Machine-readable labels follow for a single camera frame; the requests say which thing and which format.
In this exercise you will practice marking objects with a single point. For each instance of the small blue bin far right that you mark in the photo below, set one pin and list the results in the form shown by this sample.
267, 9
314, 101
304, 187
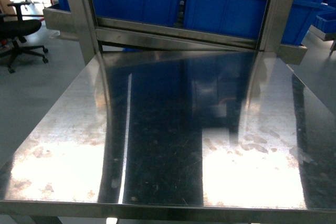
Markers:
325, 22

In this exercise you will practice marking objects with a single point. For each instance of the black office chair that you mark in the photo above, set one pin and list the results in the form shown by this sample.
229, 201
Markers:
17, 30

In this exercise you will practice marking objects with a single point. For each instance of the stainless steel shelf frame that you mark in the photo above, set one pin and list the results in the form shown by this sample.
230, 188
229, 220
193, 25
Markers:
93, 33

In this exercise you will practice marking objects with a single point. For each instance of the blue plastic bin right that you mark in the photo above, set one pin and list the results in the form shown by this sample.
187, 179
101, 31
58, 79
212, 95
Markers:
238, 18

